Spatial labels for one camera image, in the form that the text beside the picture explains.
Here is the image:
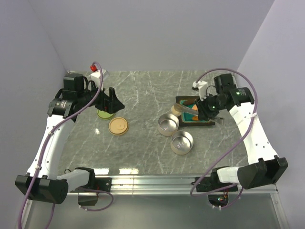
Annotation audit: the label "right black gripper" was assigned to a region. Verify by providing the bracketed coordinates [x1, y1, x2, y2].
[194, 93, 226, 122]

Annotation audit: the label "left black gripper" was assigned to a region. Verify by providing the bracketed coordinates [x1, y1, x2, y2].
[78, 80, 124, 114]

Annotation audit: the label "metal tongs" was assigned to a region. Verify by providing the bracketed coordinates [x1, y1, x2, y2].
[173, 103, 225, 125]

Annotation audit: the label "beige round bun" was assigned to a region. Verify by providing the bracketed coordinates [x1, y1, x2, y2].
[171, 105, 181, 117]

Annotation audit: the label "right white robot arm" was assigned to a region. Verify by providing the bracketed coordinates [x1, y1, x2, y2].
[195, 73, 288, 192]

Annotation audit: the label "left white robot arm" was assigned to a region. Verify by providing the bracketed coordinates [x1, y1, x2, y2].
[15, 70, 125, 204]

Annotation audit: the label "steel lunch tin front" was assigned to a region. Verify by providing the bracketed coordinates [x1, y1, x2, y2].
[170, 130, 193, 155]

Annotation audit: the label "steel lunch tin near tray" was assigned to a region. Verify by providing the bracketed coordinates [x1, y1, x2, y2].
[158, 113, 180, 136]

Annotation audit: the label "green round lid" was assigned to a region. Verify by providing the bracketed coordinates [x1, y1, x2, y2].
[97, 110, 116, 120]

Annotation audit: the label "brown fried cutlet piece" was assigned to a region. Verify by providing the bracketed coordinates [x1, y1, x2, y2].
[192, 116, 200, 121]

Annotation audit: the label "dark brown sausage piece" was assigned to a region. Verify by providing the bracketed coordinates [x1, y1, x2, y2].
[183, 100, 196, 106]

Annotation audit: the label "tan round lid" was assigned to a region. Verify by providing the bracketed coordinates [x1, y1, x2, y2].
[108, 117, 129, 135]

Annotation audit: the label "black teal square tray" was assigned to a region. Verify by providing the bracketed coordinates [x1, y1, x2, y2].
[175, 96, 215, 127]

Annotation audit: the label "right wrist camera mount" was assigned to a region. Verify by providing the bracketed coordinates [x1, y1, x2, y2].
[192, 80, 209, 101]

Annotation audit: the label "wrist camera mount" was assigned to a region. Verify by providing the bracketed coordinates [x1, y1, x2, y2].
[192, 80, 209, 101]
[87, 65, 109, 87]

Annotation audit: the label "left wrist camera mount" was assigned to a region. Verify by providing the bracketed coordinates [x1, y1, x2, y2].
[87, 65, 109, 87]

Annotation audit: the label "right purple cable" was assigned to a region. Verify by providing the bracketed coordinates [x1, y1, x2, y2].
[190, 68, 258, 210]

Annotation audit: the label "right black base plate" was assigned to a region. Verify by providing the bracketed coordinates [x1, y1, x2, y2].
[196, 177, 238, 193]

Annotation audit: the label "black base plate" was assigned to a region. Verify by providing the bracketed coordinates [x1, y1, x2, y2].
[91, 177, 112, 192]
[196, 177, 238, 193]

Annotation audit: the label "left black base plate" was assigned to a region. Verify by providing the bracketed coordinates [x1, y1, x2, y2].
[91, 177, 112, 192]

